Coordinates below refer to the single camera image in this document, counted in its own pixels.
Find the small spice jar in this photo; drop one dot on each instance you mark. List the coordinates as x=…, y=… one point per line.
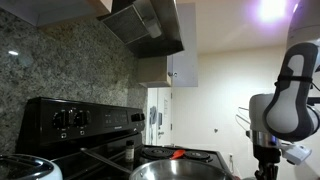
x=129, y=151

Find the thin metal rod stand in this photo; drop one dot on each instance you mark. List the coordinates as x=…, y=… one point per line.
x=245, y=109

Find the wooden upper cabinet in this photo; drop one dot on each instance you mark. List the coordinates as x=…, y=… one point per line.
x=49, y=11

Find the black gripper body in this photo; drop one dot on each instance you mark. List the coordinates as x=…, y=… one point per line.
x=266, y=156

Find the black stove knob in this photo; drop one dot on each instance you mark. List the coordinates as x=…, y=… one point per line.
x=81, y=118
x=60, y=119
x=141, y=116
x=134, y=117

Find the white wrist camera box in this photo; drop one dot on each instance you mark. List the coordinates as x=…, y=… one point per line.
x=296, y=153

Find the blue item on door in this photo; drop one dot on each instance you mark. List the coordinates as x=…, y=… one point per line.
x=152, y=115

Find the bright ceiling light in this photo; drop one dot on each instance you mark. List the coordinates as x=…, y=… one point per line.
x=271, y=10

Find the black coil burner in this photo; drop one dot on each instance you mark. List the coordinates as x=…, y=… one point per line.
x=156, y=152
x=196, y=155

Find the black electric stove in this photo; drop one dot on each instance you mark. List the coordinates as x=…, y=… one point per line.
x=42, y=136

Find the wall cabinet with grey door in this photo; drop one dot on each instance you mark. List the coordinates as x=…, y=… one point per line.
x=184, y=50

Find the steel range hood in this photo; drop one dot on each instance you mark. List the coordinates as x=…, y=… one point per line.
x=139, y=23

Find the red silicone spatula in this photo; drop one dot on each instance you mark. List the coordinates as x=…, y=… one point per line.
x=178, y=154

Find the white door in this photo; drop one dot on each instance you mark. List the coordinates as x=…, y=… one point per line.
x=165, y=110

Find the stainless steel pot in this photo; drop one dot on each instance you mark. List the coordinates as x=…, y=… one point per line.
x=179, y=171

